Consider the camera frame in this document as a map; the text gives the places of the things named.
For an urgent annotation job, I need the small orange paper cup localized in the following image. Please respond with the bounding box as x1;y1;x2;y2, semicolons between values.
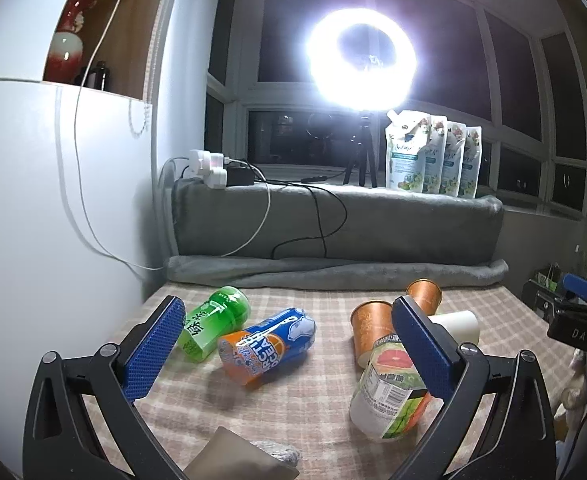
406;279;443;317

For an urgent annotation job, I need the large orange paper cup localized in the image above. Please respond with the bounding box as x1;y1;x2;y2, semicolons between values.
350;300;399;370

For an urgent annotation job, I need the grey knitted cloth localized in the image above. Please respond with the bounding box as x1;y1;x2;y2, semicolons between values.
248;438;302;467

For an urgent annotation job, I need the small green bag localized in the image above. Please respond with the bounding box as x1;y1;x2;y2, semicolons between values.
534;261;563;292

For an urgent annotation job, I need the grey pouch at bottom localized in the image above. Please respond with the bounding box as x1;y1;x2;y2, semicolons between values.
182;427;299;480

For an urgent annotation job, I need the green plastic bottle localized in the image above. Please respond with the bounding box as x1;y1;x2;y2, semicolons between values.
176;286;252;363

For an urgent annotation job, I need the clear bottle with fruit label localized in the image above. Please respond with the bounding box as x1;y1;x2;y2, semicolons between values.
349;335;431;442

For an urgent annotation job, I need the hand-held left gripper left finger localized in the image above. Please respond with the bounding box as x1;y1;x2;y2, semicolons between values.
22;295;194;480

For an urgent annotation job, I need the black tripod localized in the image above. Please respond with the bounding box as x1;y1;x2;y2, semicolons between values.
342;109;378;188

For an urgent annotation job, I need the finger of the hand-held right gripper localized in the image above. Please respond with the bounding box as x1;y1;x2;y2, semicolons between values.
522;274;587;318

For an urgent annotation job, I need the white bead chain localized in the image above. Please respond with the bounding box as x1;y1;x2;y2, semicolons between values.
128;45;154;137

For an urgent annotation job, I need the pale plush toy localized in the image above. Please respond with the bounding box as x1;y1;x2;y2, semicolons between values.
556;347;587;433

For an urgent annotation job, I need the white paper cup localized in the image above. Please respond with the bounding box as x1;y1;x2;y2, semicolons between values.
429;310;481;343

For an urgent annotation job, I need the grey blanket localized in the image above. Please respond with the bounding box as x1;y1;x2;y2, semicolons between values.
166;179;509;292

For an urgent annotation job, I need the red and white vase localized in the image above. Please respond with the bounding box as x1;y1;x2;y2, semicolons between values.
44;0;97;84

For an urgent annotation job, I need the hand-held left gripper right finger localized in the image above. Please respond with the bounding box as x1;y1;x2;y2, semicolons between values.
391;295;559;480

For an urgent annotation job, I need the white refill pouch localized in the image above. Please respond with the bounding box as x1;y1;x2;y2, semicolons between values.
441;121;467;197
459;127;483;199
384;109;434;192
426;115;449;195

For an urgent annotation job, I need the ring light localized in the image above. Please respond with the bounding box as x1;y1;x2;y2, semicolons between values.
306;7;418;111

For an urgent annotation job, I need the black power adapter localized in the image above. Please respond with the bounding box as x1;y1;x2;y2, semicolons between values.
228;162;257;187

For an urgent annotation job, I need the wooden shelf niche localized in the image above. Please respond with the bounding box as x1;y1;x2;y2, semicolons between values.
41;0;175;104

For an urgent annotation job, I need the window frame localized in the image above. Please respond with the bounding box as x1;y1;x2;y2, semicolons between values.
205;0;587;221

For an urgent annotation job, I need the black cable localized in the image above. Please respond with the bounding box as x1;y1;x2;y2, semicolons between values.
254;170;347;260

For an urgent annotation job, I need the blue and orange drink can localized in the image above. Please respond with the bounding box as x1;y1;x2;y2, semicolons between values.
218;306;317;388

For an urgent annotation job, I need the short white cable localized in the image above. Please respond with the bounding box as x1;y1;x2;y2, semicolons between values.
188;182;272;258

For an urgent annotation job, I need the checked table cloth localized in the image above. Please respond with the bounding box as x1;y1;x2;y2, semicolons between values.
124;285;587;480

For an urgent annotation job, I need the long white cable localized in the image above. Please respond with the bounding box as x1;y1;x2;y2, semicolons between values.
71;0;168;272

